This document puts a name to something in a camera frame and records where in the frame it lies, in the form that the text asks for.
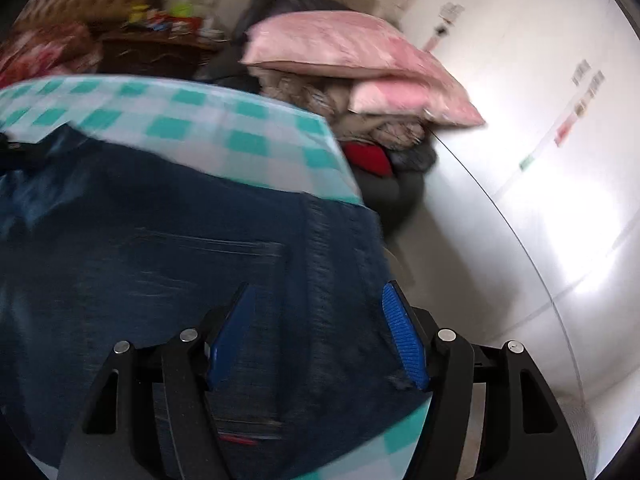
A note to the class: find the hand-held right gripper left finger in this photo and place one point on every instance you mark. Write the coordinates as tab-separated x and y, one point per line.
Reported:
232	340

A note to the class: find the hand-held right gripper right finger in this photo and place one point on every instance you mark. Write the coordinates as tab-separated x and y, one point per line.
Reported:
405	340

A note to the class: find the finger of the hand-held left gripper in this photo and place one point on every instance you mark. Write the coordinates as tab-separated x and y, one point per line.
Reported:
22	152

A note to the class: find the blue denim pants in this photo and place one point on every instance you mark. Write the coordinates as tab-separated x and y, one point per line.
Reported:
150	260

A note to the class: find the red floral quilt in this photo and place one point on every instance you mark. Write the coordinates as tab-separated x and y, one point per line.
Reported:
45	50

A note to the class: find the dark wooden nightstand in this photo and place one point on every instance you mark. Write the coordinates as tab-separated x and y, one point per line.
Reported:
150	52

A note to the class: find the teal white checked tablecloth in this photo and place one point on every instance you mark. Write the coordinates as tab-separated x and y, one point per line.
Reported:
200	115

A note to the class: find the yellow box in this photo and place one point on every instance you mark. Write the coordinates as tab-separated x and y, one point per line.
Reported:
140	12

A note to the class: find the red cloth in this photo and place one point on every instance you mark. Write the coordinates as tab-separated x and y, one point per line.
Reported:
367	157

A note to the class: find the red packet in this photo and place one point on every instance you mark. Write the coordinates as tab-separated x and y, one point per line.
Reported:
172	22

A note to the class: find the bright green packet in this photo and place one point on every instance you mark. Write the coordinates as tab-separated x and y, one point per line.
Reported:
182	8

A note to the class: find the pale pink pillow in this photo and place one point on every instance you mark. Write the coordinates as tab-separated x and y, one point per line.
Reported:
385	97

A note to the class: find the beige patterned blanket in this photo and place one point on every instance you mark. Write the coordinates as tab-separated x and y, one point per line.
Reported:
310	95

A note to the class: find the pink satin pillow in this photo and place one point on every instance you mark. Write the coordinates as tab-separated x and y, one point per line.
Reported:
340	45

